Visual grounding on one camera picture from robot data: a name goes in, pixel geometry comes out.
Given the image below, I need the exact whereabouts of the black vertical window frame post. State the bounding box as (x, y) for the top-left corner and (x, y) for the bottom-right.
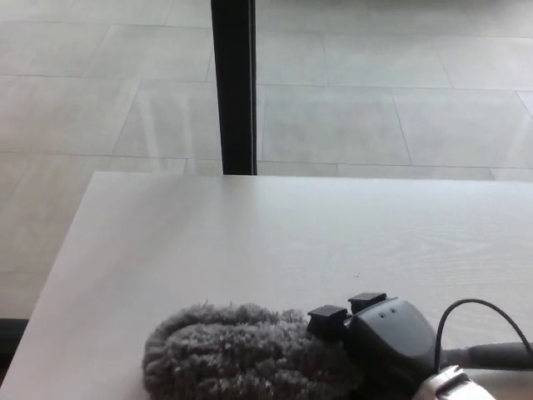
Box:
(210, 0), (259, 176)

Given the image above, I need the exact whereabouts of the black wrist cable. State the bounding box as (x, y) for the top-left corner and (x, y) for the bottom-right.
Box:
(432, 298), (533, 373)

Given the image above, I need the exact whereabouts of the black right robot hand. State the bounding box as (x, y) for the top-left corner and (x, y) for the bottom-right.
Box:
(306, 292), (441, 400)

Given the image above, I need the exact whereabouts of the grey microfibre duster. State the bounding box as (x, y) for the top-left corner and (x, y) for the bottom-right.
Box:
(142, 297), (533, 400)

